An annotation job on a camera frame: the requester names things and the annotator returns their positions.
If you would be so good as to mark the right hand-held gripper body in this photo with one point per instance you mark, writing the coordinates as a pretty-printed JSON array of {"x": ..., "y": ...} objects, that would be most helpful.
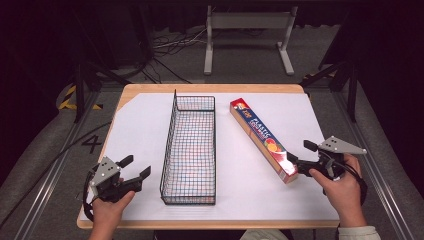
[{"x": 333, "y": 156}]

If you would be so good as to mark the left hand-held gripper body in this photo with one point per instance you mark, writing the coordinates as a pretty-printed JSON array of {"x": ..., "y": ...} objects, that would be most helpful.
[{"x": 106, "y": 173}]

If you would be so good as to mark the long plastic wrap box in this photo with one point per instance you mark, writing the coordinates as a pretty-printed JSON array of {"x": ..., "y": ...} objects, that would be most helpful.
[{"x": 263, "y": 138}]

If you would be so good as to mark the person's left hand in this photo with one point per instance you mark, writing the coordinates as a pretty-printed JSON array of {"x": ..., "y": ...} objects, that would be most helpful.
[{"x": 108, "y": 208}]

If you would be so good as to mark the person's right hand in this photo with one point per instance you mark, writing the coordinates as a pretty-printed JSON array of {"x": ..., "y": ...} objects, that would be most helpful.
[{"x": 345, "y": 195}]

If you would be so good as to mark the white table sheet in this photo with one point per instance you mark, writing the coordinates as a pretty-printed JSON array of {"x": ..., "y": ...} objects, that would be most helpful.
[{"x": 240, "y": 196}]

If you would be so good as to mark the black tripod stand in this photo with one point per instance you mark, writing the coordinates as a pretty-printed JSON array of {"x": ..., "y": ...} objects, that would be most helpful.
[
  {"x": 346, "y": 76},
  {"x": 83, "y": 80}
]

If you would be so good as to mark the person's legs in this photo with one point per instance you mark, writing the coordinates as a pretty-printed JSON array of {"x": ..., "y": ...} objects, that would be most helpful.
[{"x": 266, "y": 235}]

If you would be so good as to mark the yellow black hazard tape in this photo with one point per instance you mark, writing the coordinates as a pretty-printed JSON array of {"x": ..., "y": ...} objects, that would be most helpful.
[{"x": 70, "y": 100}]

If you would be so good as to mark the wooden table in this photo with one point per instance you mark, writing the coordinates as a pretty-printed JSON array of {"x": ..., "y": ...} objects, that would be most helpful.
[{"x": 200, "y": 88}]

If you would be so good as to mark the white metal stand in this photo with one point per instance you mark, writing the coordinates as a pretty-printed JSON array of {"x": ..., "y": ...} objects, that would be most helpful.
[{"x": 248, "y": 21}]

